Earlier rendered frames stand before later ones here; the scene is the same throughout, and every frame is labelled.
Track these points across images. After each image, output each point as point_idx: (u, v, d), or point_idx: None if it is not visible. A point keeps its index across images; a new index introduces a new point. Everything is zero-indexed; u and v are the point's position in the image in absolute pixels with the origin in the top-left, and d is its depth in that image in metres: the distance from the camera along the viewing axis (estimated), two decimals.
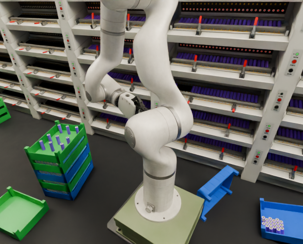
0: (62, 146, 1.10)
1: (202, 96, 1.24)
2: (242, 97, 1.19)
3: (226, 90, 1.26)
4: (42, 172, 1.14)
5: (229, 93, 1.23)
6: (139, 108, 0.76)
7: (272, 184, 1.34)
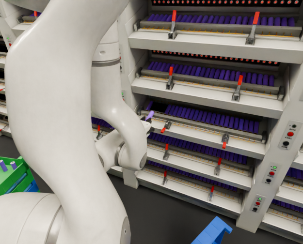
0: (166, 111, 0.97)
1: (183, 121, 0.91)
2: (236, 124, 0.87)
3: (215, 112, 0.94)
4: None
5: (218, 117, 0.90)
6: None
7: (278, 235, 1.01)
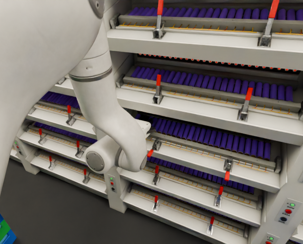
0: (155, 128, 0.79)
1: (176, 140, 0.74)
2: (243, 145, 0.69)
3: (216, 129, 0.76)
4: None
5: (220, 136, 0.72)
6: None
7: None
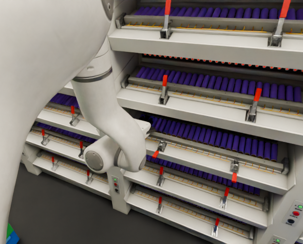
0: (160, 128, 0.79)
1: (181, 141, 0.73)
2: (249, 146, 0.68)
3: (222, 130, 0.75)
4: None
5: (226, 137, 0.72)
6: None
7: None
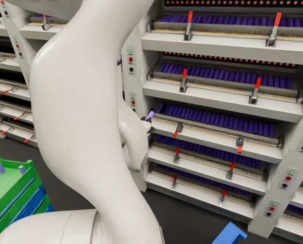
0: (177, 114, 0.95)
1: (196, 124, 0.89)
2: (251, 127, 0.84)
3: (229, 115, 0.92)
4: None
5: (232, 120, 0.88)
6: None
7: (291, 240, 0.99)
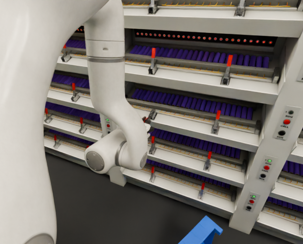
0: (152, 99, 0.89)
1: (171, 108, 0.84)
2: (229, 110, 0.79)
3: (206, 101, 0.85)
4: None
5: (209, 104, 0.82)
6: None
7: (274, 236, 0.92)
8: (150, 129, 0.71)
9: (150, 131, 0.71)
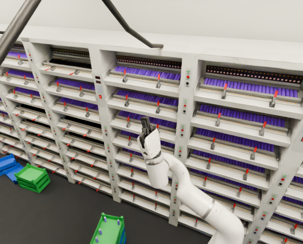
0: (200, 188, 1.77)
1: (210, 195, 1.72)
2: None
3: None
4: None
5: None
6: (147, 129, 0.78)
7: None
8: (155, 130, 0.84)
9: (153, 130, 0.85)
